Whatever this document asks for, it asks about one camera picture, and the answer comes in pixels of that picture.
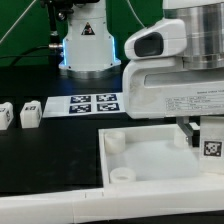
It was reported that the grey cable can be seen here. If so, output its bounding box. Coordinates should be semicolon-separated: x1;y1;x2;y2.
0;0;38;46

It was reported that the white sheet with tags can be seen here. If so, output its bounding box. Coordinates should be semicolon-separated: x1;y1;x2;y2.
43;92;125;118

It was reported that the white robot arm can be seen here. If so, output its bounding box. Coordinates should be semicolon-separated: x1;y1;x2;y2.
40;0;224;130

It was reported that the black cable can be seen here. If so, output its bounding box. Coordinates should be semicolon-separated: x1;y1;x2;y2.
0;45;64;67

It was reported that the white square tabletop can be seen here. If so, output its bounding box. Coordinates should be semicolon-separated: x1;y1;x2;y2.
99;124;217;186

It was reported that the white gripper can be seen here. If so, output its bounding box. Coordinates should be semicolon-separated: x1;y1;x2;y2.
122;58;224;146

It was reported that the white obstacle fence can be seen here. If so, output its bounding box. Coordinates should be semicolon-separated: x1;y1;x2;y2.
0;175;224;224

